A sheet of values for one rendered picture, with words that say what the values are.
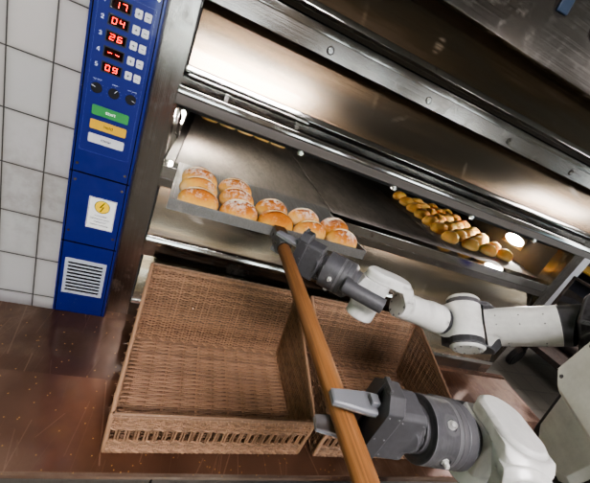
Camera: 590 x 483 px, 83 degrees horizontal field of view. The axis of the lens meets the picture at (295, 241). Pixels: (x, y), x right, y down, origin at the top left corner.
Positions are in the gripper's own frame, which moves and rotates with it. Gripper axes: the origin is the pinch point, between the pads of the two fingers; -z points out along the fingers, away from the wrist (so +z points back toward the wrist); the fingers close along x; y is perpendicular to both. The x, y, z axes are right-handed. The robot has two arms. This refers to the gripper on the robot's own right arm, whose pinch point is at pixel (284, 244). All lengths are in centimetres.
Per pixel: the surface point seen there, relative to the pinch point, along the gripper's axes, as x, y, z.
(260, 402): -61, -11, 11
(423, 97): 46, -50, 10
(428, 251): -3, -70, 40
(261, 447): -58, 4, 19
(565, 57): 74, -72, 44
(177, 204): 0.0, 9.3, -25.3
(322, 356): 1.0, 30.3, 19.4
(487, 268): -3, -88, 68
